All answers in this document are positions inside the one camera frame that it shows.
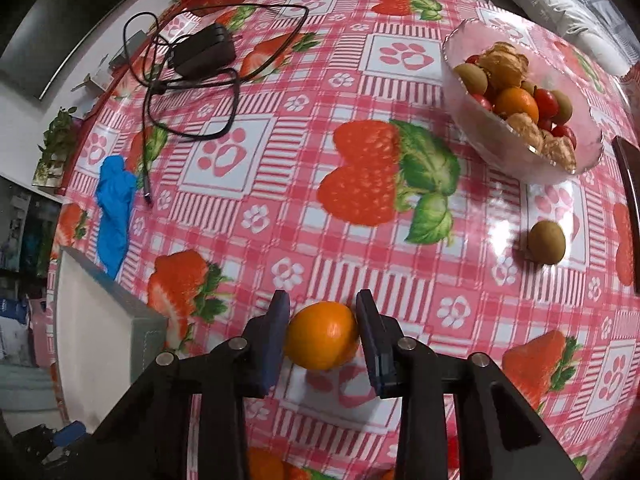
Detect brown kiwi on table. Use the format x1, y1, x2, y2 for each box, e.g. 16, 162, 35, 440
527, 220, 566, 266

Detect glass fruit bowl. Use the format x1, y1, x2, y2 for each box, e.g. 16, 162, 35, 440
442, 18, 604, 184

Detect orange tangerine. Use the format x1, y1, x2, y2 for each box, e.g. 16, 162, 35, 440
284, 301, 359, 372

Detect blue rubber glove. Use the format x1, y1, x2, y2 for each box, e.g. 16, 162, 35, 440
96, 155, 137, 280

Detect white square tray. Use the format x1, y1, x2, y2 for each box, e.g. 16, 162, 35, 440
54, 247, 167, 432

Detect green potted plant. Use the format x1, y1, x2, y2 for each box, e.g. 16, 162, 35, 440
32, 106, 81, 188

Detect black cable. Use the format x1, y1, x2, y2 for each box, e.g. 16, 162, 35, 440
121, 2, 310, 207

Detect black power adapter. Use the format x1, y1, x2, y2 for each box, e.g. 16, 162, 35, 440
168, 23, 236, 80

